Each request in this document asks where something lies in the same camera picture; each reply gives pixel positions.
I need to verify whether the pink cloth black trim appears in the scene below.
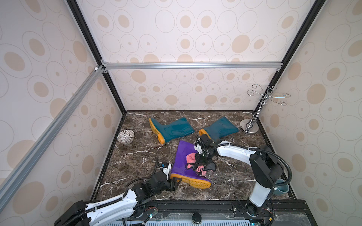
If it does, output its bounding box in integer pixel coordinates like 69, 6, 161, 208
185, 153, 217, 177

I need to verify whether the purple rubber boot yellow sole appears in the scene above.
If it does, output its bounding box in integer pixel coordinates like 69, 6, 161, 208
170, 140, 211, 189

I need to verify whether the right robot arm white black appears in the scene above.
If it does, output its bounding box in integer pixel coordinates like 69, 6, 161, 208
190, 135, 292, 217

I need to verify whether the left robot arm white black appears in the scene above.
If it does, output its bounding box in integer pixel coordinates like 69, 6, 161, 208
54, 162, 182, 226

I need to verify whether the teal rubber boot right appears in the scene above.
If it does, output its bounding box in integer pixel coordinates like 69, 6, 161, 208
199, 117, 239, 141

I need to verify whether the teal rubber boot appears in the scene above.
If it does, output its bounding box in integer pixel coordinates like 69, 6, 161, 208
149, 117, 195, 145
199, 117, 239, 141

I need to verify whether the teal rubber boot left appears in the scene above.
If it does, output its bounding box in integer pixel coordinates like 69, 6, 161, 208
149, 117, 195, 145

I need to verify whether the chrome hook stand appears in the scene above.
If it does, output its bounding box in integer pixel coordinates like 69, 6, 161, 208
239, 84, 291, 134

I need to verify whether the patterned white bowl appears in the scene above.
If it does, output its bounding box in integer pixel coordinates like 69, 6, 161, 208
117, 129, 134, 144

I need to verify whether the grey-blue ceramic cup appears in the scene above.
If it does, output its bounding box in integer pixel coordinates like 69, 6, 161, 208
273, 184, 290, 196

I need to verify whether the horizontal aluminium bar back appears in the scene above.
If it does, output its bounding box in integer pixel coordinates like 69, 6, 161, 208
104, 61, 283, 70

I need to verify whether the diagonal aluminium bar left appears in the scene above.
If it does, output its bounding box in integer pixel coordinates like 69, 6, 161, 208
1, 65, 105, 211

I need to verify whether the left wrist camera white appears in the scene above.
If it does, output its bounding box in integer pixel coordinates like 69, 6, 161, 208
160, 163, 172, 177

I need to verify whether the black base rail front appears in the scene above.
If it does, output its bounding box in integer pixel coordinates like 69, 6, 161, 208
74, 200, 317, 226

